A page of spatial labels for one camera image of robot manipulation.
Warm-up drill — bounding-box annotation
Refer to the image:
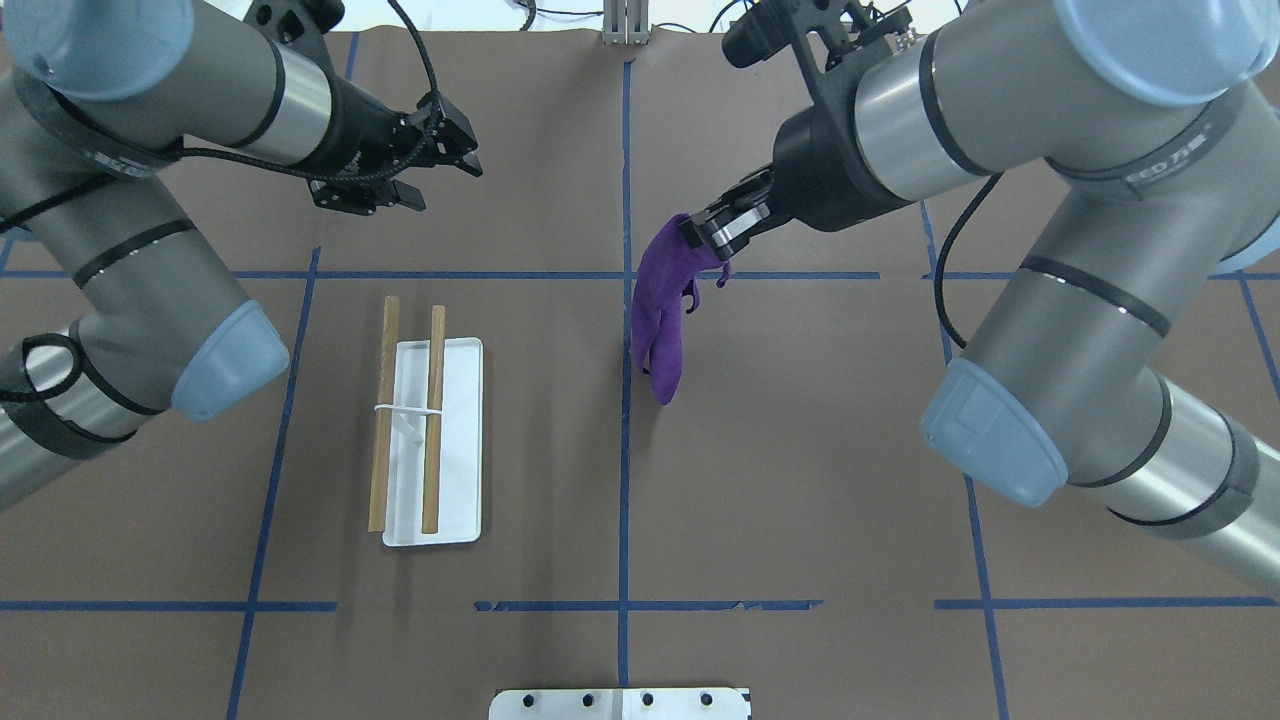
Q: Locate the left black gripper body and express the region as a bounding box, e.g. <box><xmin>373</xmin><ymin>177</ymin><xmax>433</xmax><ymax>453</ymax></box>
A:
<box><xmin>308</xmin><ymin>78</ymin><xmax>445</xmax><ymax>211</ymax></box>

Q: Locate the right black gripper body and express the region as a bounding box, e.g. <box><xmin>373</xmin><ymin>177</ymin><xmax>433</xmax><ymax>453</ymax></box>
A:
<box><xmin>721</xmin><ymin>108</ymin><xmax>906</xmax><ymax>234</ymax></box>

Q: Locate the purple towel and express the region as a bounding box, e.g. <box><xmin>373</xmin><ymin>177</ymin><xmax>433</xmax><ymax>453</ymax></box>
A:
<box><xmin>630</xmin><ymin>213</ymin><xmax>733</xmax><ymax>406</ymax></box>

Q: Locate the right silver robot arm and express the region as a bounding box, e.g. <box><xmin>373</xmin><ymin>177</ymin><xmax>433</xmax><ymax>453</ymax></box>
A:
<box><xmin>684</xmin><ymin>1</ymin><xmax>1279</xmax><ymax>594</ymax></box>

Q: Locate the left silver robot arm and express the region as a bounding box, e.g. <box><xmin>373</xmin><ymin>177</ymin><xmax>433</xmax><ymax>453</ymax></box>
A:
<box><xmin>3</xmin><ymin>1</ymin><xmax>483</xmax><ymax>509</ymax></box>

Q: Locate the far wooden rack bar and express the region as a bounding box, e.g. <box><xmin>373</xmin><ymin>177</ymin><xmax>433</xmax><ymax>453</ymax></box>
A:
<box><xmin>367</xmin><ymin>296</ymin><xmax>401</xmax><ymax>533</ymax></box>

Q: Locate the wooden rack bar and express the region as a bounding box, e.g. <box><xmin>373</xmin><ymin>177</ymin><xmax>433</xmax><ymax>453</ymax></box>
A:
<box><xmin>367</xmin><ymin>296</ymin><xmax>401</xmax><ymax>533</ymax></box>
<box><xmin>420</xmin><ymin>305</ymin><xmax>447</xmax><ymax>536</ymax></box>

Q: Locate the near wooden rack bar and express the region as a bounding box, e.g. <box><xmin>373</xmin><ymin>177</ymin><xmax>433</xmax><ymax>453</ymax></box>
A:
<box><xmin>420</xmin><ymin>305</ymin><xmax>447</xmax><ymax>536</ymax></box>

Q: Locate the white rack base tray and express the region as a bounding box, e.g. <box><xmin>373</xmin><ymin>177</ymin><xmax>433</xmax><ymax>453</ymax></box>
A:
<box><xmin>375</xmin><ymin>337</ymin><xmax>484</xmax><ymax>548</ymax></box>

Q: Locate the aluminium frame post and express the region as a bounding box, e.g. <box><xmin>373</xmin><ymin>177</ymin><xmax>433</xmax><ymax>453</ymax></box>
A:
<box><xmin>602</xmin><ymin>0</ymin><xmax>652</xmax><ymax>46</ymax></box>

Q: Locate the white rack upright post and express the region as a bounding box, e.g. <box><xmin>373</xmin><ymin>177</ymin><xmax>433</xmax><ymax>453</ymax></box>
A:
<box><xmin>372</xmin><ymin>404</ymin><xmax>443</xmax><ymax>445</ymax></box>

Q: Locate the white pedestal column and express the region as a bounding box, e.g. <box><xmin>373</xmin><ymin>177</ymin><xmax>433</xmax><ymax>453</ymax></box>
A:
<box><xmin>488</xmin><ymin>687</ymin><xmax>753</xmax><ymax>719</ymax></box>

